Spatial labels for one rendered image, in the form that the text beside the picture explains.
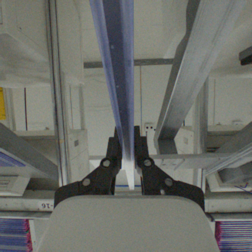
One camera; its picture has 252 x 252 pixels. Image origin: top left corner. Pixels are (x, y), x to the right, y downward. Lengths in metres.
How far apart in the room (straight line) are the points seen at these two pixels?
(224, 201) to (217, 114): 1.82
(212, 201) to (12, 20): 1.09
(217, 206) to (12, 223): 1.03
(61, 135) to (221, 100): 2.36
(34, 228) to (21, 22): 0.90
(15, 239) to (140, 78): 2.10
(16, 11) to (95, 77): 1.64
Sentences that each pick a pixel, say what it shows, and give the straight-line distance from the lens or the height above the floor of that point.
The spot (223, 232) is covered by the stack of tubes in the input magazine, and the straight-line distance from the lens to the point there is 0.87.
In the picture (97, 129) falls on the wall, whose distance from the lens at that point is 2.12.
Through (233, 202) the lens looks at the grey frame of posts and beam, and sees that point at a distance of 0.84.
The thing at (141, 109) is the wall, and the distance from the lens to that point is 2.04.
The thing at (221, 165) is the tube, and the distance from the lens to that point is 0.32.
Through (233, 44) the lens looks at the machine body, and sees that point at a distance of 0.72.
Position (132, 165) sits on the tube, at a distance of 0.17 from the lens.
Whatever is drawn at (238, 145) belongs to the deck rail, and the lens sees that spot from 0.55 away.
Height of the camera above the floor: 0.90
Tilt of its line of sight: 5 degrees up
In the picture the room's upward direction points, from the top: 178 degrees clockwise
